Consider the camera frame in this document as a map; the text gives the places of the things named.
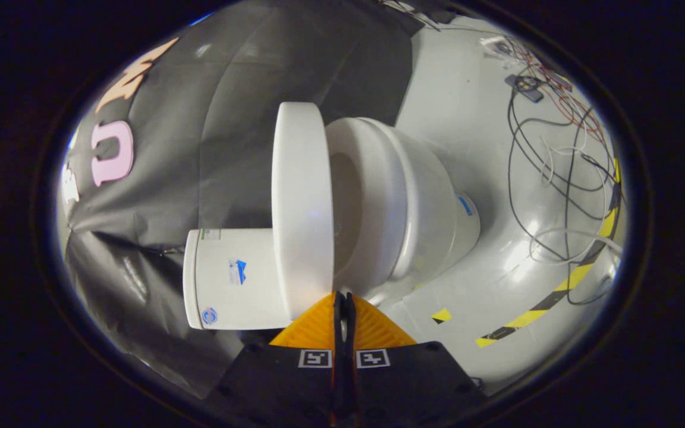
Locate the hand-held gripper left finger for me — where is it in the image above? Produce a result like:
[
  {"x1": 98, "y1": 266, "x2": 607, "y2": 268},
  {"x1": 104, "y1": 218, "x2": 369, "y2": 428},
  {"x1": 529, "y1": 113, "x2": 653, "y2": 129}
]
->
[{"x1": 203, "y1": 291, "x2": 343, "y2": 426}]

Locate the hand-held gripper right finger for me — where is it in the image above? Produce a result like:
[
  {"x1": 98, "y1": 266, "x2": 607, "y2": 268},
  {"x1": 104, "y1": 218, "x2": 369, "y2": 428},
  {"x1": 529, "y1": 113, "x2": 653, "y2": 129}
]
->
[{"x1": 342, "y1": 291, "x2": 487, "y2": 426}]

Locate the white toilet lid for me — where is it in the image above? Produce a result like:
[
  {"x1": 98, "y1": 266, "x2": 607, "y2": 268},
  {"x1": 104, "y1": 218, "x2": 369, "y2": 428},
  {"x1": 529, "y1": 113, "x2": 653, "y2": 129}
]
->
[{"x1": 271, "y1": 102, "x2": 335, "y2": 322}]

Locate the white toilet tank cover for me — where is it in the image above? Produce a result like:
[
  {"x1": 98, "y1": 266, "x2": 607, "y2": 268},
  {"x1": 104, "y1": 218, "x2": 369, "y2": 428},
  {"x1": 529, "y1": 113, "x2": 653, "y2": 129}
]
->
[{"x1": 183, "y1": 231, "x2": 200, "y2": 329}]

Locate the white ceramic toilet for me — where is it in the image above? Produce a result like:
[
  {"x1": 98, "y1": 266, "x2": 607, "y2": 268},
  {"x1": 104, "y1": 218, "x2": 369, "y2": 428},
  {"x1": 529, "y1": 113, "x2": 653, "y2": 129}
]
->
[{"x1": 183, "y1": 117, "x2": 481, "y2": 331}]

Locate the black backdrop cloth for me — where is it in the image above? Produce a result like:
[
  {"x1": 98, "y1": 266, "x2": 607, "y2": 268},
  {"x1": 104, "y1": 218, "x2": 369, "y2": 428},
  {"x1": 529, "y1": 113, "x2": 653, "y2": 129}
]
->
[{"x1": 57, "y1": 0, "x2": 414, "y2": 399}]

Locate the small dark floor device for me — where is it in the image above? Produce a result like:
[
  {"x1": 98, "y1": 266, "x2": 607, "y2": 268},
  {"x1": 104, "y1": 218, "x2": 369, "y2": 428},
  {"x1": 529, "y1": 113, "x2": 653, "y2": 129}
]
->
[{"x1": 504, "y1": 74, "x2": 544, "y2": 103}]

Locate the tangle of floor cables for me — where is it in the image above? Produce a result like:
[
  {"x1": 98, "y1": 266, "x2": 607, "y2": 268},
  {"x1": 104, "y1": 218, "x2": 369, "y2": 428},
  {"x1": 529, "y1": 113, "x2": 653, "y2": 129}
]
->
[{"x1": 479, "y1": 33, "x2": 624, "y2": 307}]

